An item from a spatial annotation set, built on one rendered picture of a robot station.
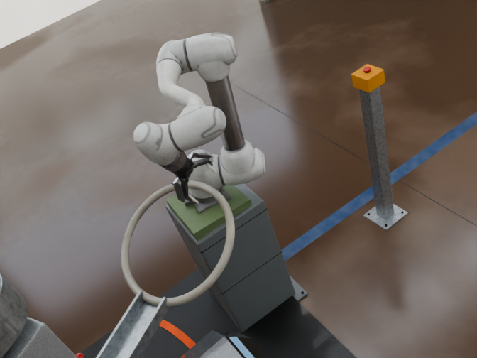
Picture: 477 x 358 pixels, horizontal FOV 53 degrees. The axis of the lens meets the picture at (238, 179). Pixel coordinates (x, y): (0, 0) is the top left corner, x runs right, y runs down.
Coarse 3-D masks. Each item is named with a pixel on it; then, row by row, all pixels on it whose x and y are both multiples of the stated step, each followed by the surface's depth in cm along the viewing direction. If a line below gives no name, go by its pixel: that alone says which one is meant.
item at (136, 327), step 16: (144, 304) 175; (160, 304) 167; (128, 320) 170; (144, 320) 170; (160, 320) 167; (112, 336) 163; (128, 336) 167; (144, 336) 161; (112, 352) 164; (128, 352) 162
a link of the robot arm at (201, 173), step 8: (200, 152) 230; (208, 152) 231; (192, 160) 227; (216, 160) 230; (200, 168) 226; (208, 168) 228; (216, 168) 228; (192, 176) 229; (200, 176) 228; (208, 176) 228; (216, 176) 229; (208, 184) 231; (216, 184) 232; (192, 192) 239; (200, 192) 235
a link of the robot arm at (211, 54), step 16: (192, 48) 189; (208, 48) 189; (224, 48) 189; (192, 64) 192; (208, 64) 192; (224, 64) 193; (208, 80) 198; (224, 80) 200; (224, 96) 204; (224, 112) 209; (240, 128) 218; (224, 144) 222; (240, 144) 221; (224, 160) 225; (240, 160) 222; (256, 160) 226; (224, 176) 229; (240, 176) 228; (256, 176) 230
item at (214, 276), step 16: (160, 192) 192; (208, 192) 183; (144, 208) 193; (224, 208) 175; (128, 224) 192; (128, 240) 190; (224, 256) 167; (128, 272) 182; (208, 288) 166; (176, 304) 168
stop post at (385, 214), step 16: (352, 80) 254; (368, 80) 244; (384, 80) 250; (368, 96) 253; (368, 112) 261; (368, 128) 270; (384, 128) 271; (368, 144) 279; (384, 144) 277; (384, 160) 283; (384, 176) 290; (384, 192) 298; (384, 208) 305; (400, 208) 316; (384, 224) 309
